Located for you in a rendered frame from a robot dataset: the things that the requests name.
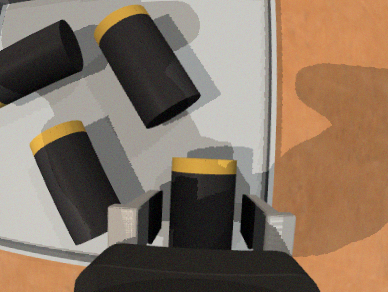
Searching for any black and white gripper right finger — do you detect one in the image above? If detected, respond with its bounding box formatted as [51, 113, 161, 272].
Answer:
[240, 194, 296, 256]

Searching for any light grey tray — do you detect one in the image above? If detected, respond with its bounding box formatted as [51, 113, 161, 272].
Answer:
[0, 0, 277, 267]

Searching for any black battery with yellow end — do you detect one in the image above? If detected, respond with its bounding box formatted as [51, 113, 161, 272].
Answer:
[94, 5, 201, 129]
[29, 120, 121, 245]
[0, 19, 83, 108]
[168, 157, 237, 250]

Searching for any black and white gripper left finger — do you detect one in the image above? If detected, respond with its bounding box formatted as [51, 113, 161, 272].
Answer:
[108, 190, 163, 247]

